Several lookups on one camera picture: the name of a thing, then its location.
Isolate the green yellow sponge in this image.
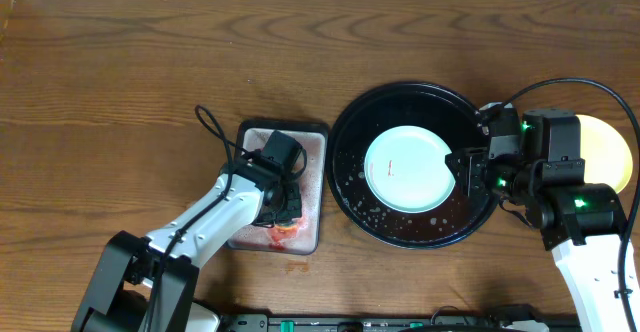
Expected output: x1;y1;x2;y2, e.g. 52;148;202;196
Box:
268;219;307;245

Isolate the light blue plate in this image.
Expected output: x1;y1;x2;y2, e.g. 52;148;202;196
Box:
364;125;455;214

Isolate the yellow plate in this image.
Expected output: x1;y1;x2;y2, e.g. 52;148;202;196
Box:
577;114;633;193

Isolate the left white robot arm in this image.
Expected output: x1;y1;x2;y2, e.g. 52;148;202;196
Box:
71;151;307;331

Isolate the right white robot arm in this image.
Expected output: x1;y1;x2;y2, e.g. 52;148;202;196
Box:
445;148;639;331

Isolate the rectangular soapy metal tray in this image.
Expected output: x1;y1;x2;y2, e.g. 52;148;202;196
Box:
226;119;329;255

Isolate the round black tray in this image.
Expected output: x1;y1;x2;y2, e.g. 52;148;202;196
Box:
326;82;498;249

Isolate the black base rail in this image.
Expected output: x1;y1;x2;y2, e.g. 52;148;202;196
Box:
219;311;581;332

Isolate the right black cable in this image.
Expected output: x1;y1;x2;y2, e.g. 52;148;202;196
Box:
499;77;640;332

